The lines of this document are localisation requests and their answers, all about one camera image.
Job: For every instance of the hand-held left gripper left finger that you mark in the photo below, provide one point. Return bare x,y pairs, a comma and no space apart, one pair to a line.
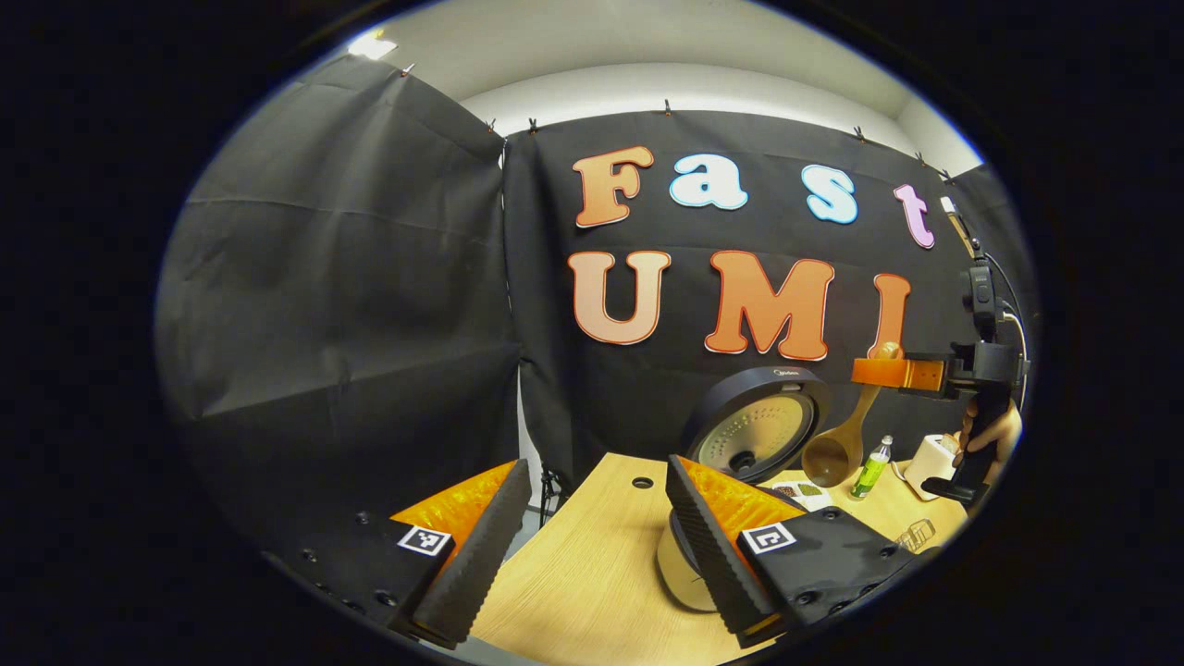
486,546

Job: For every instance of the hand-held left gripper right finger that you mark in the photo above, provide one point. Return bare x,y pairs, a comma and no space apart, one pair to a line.
712,546

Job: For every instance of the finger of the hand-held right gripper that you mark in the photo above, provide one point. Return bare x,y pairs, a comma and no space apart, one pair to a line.
897,373

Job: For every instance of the wooden spoon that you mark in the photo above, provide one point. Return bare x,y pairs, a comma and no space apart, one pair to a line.
832,458

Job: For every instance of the black rice cooker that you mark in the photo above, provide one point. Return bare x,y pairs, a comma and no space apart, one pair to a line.
758,435

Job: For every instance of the white toaster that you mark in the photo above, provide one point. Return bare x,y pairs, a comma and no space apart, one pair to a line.
930,462

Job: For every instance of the green drink bottle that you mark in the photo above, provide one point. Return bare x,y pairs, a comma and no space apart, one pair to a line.
869,472

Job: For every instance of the white divided bean dish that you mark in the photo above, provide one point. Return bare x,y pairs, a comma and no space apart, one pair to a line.
809,495

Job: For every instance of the black backdrop cloth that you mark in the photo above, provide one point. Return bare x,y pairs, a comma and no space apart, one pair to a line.
324,277

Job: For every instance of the ceiling light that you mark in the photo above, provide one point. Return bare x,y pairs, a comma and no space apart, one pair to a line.
373,44

